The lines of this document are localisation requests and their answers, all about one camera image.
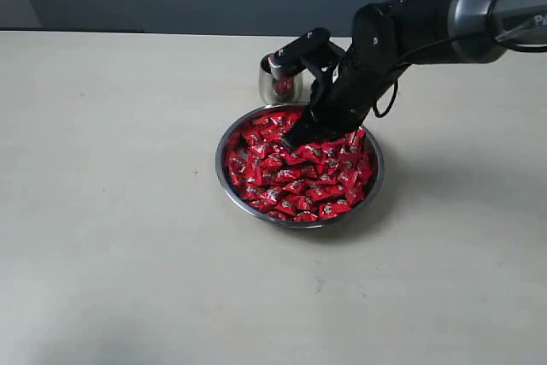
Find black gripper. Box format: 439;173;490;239
281;0;457;150

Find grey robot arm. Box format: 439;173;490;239
268;0;546;150

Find stainless steel cup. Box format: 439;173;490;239
258;55;303;104

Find pile of red wrapped candies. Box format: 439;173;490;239
221;109;373;222

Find round steel bowl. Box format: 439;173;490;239
215;103;385;230

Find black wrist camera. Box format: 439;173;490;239
266;27;345;79

